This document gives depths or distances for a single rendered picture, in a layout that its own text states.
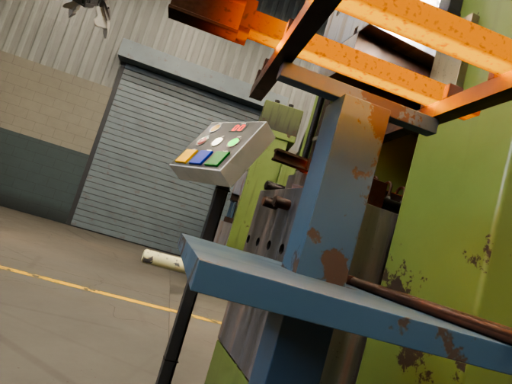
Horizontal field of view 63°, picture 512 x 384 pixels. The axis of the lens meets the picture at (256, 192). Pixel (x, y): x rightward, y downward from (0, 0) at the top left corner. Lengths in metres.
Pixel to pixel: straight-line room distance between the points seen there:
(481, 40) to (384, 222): 0.59
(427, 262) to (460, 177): 0.17
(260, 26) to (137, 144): 8.74
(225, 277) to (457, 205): 0.65
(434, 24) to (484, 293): 0.48
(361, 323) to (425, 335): 0.05
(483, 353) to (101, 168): 9.01
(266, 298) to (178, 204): 8.80
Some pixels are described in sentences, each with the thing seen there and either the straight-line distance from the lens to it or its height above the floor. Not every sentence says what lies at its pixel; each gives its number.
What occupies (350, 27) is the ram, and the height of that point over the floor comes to 1.40.
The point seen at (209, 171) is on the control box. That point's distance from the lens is 1.48.
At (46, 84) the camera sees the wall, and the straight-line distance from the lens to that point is 9.83.
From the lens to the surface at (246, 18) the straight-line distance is 0.50.
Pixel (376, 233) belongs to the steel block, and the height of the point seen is 0.86.
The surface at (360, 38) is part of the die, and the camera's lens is 1.19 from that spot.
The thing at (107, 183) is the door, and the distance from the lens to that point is 9.17.
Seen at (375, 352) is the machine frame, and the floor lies 0.62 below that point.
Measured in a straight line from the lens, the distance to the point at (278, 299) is 0.28.
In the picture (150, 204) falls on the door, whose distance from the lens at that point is 9.07.
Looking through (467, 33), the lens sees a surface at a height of 1.00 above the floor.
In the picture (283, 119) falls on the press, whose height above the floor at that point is 2.60.
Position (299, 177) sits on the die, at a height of 0.97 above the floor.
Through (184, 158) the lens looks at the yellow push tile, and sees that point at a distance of 1.64.
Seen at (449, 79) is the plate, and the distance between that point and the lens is 1.00.
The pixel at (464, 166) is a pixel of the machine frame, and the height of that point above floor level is 1.01.
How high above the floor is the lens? 0.77
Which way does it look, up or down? 6 degrees up
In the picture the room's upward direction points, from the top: 16 degrees clockwise
